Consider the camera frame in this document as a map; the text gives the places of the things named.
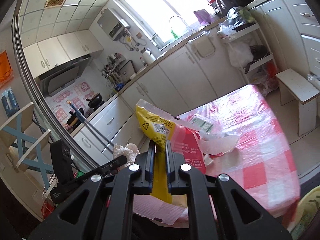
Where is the yellow snack wrapper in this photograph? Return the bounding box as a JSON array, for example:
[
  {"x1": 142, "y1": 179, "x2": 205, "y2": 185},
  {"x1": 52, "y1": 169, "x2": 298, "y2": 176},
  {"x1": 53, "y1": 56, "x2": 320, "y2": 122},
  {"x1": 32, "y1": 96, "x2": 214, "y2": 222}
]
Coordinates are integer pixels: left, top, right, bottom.
[{"x1": 136, "y1": 99, "x2": 176, "y2": 204}]

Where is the kitchen faucet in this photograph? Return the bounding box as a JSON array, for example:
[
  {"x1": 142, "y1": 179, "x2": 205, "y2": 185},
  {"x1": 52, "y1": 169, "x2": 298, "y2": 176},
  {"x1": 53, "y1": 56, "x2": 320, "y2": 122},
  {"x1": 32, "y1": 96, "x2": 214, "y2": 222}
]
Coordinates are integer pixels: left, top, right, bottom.
[{"x1": 169, "y1": 15, "x2": 194, "y2": 36}]

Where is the red pink plastic package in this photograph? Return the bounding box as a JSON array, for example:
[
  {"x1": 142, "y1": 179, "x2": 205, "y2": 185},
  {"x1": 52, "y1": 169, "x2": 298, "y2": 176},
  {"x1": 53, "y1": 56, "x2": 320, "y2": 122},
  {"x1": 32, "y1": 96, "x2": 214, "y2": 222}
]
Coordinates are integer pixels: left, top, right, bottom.
[{"x1": 170, "y1": 118, "x2": 206, "y2": 174}]

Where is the clear plastic bottle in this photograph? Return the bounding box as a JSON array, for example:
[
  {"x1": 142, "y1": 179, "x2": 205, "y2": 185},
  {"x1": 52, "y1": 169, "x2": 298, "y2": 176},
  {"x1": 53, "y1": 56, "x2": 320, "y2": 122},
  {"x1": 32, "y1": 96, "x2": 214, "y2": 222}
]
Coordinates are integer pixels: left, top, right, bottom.
[{"x1": 189, "y1": 113, "x2": 240, "y2": 157}]

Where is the blue white folding chair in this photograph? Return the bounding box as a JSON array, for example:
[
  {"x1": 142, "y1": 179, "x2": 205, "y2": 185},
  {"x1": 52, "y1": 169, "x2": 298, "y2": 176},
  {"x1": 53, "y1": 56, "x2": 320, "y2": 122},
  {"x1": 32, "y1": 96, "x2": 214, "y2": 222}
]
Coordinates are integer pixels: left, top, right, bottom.
[{"x1": 1, "y1": 102, "x2": 53, "y2": 189}]

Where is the black wok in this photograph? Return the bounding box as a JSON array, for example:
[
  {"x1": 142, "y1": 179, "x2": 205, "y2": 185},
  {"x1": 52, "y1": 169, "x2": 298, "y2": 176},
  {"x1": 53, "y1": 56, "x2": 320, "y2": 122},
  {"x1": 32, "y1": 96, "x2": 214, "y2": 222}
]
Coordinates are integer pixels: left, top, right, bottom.
[{"x1": 86, "y1": 93, "x2": 104, "y2": 109}]

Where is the range hood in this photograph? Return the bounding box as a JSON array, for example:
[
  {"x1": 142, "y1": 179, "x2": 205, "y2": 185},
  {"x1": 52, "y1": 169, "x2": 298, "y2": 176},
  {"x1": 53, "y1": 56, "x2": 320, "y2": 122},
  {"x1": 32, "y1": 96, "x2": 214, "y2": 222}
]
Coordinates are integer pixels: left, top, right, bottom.
[{"x1": 35, "y1": 54, "x2": 92, "y2": 98}]

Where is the pink checkered tablecloth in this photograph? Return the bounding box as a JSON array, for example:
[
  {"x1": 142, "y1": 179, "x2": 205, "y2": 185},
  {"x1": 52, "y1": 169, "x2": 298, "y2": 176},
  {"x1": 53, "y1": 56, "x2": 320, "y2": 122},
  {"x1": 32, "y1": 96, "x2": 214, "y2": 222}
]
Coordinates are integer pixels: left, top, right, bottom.
[{"x1": 177, "y1": 85, "x2": 300, "y2": 223}]

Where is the white thermos kettle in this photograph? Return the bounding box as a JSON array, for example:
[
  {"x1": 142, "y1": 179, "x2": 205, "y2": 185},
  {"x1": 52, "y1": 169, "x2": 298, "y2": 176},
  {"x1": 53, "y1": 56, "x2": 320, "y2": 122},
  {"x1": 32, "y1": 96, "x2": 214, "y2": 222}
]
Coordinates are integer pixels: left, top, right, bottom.
[{"x1": 140, "y1": 48, "x2": 156, "y2": 65}]

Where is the green dish soap bottle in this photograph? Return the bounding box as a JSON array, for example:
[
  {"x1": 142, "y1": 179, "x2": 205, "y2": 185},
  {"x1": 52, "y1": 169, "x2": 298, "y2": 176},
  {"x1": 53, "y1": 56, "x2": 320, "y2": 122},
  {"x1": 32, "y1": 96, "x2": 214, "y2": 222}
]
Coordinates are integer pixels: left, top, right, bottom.
[{"x1": 171, "y1": 29, "x2": 178, "y2": 39}]

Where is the white plastic bag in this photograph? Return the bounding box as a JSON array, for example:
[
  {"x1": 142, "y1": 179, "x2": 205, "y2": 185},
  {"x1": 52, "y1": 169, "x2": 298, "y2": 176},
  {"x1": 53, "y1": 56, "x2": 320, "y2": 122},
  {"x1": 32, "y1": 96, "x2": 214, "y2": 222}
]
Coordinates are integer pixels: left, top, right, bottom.
[{"x1": 227, "y1": 40, "x2": 254, "y2": 69}]

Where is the white water heater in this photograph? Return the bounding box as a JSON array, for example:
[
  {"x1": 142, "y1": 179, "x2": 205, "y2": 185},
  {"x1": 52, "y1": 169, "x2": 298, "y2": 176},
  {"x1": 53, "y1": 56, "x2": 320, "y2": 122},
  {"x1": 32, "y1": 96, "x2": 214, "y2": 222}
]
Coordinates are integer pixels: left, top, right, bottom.
[{"x1": 97, "y1": 8, "x2": 130, "y2": 41}]

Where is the yellow plastic basin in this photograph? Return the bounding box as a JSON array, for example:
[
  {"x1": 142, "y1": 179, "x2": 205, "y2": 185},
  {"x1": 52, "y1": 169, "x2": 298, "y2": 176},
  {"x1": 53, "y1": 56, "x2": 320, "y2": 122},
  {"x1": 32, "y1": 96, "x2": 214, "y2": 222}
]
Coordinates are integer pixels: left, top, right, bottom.
[{"x1": 287, "y1": 186, "x2": 320, "y2": 239}]

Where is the white step stool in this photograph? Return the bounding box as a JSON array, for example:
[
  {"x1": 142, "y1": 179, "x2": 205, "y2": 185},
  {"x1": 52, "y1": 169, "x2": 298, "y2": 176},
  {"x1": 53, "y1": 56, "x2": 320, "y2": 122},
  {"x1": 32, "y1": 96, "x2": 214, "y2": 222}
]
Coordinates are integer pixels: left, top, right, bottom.
[{"x1": 276, "y1": 69, "x2": 319, "y2": 136}]

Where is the purple cloth on counter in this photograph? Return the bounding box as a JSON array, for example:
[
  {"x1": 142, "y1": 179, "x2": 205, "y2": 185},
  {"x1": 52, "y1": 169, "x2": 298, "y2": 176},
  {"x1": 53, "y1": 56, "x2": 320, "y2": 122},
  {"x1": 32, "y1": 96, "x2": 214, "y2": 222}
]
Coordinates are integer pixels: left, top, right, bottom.
[{"x1": 194, "y1": 9, "x2": 212, "y2": 24}]

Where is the black bag on shelf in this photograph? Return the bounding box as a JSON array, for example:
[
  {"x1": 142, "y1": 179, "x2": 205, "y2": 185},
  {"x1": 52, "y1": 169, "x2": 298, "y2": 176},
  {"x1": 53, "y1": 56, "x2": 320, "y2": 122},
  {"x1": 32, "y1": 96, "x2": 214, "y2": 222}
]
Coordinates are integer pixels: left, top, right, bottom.
[{"x1": 226, "y1": 7, "x2": 257, "y2": 29}]

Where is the white wire shelf rack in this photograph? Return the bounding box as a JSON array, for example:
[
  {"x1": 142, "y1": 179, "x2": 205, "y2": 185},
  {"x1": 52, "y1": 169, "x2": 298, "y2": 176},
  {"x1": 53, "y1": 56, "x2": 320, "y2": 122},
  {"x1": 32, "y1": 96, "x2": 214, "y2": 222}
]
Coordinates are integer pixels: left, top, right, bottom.
[{"x1": 217, "y1": 23, "x2": 278, "y2": 84}]

